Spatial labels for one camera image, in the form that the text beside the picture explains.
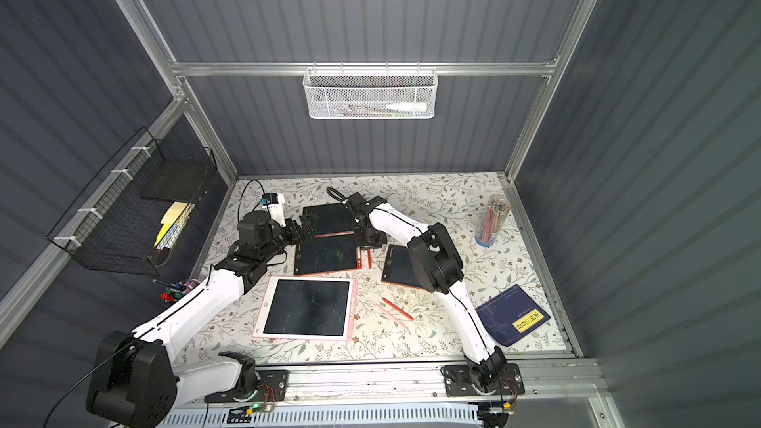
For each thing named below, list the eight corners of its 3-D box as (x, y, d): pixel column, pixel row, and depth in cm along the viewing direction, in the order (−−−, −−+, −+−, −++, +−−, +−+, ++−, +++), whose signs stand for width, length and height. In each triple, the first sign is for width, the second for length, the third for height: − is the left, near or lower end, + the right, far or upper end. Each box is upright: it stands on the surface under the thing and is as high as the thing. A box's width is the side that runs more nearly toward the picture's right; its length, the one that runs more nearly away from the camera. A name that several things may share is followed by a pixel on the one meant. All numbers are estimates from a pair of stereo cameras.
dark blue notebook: (504, 351, 80) (507, 349, 78) (474, 311, 87) (476, 308, 85) (547, 321, 85) (550, 318, 83) (515, 285, 92) (518, 282, 90)
